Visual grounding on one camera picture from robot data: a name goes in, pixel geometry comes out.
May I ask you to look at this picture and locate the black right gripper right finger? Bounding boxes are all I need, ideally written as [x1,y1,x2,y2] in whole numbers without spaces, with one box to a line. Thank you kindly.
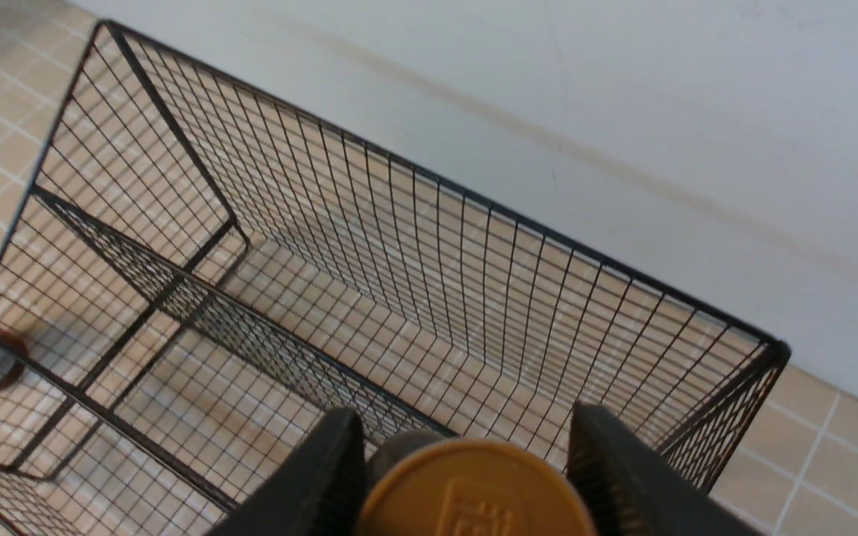
[568,403,759,535]

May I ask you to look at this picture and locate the beige checkered tablecloth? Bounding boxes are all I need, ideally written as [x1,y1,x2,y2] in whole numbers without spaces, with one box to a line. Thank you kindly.
[0,1,858,535]

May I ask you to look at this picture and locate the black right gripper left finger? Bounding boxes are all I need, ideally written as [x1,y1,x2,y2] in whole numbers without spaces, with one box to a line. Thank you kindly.
[209,408,367,535]

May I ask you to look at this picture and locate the dark vinegar bottle gold cap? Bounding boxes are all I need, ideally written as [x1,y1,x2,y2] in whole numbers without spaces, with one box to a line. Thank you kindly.
[354,430,598,535]

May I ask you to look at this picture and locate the black wire mesh rack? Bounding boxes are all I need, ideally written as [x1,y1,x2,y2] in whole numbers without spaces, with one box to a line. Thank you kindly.
[0,20,789,535]

